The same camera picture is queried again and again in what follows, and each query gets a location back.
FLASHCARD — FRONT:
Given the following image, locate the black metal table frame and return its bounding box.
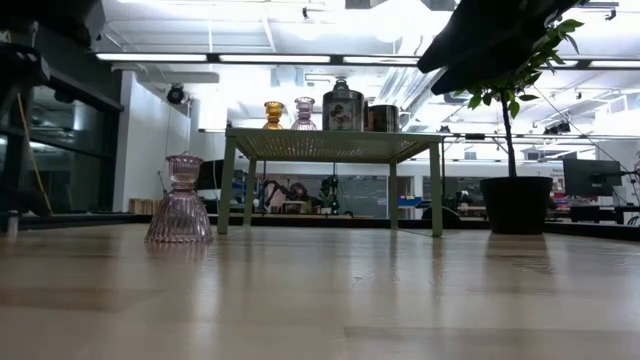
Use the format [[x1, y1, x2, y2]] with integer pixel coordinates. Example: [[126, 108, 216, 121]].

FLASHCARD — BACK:
[[19, 213, 640, 242]]

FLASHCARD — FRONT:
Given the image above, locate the black computer monitor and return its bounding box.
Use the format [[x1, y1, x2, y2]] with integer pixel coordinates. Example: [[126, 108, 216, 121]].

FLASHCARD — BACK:
[[562, 158, 623, 198]]

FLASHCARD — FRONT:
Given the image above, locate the person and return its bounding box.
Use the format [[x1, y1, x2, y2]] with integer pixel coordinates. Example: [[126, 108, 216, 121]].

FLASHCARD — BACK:
[[286, 181, 312, 203]]

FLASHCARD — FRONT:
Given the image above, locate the overhead light bar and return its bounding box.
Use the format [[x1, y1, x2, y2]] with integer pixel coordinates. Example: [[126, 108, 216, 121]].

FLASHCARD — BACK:
[[94, 51, 640, 70]]

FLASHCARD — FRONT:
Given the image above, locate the silver candle tin orange label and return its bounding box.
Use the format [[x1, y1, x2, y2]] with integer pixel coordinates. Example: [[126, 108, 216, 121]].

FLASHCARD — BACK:
[[366, 103, 402, 134]]

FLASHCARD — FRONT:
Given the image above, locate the yellow cable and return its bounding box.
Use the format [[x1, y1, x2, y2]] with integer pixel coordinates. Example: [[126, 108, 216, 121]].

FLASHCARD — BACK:
[[16, 91, 54, 217]]

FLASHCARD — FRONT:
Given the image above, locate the silver candle tin floral label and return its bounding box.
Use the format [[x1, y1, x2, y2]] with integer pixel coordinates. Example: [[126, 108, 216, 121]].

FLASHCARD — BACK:
[[321, 89, 366, 133]]

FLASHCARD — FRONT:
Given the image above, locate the wooden crate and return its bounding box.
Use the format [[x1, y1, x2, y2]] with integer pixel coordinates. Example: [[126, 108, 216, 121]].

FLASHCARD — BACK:
[[128, 197, 164, 216]]

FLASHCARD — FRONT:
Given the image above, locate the amber glass candlestick holder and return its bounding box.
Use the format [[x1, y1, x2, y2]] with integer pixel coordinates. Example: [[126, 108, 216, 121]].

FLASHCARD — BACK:
[[262, 100, 286, 132]]

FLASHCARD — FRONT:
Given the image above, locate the green perforated metal stand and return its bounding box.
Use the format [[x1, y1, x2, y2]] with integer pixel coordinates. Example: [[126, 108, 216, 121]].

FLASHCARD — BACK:
[[216, 126, 446, 239]]

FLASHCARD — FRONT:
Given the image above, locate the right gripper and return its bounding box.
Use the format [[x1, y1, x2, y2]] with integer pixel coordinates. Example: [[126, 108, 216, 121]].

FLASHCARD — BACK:
[[416, 0, 582, 96]]

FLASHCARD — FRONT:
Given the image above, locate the green potted plant black pot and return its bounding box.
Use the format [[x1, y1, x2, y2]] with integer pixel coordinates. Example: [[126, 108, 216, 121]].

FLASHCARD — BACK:
[[451, 18, 587, 237]]

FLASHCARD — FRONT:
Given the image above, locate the pink glass candlestick holder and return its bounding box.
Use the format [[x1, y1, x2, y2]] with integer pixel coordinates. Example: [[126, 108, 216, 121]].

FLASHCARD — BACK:
[[290, 96, 319, 132], [144, 154, 214, 245]]

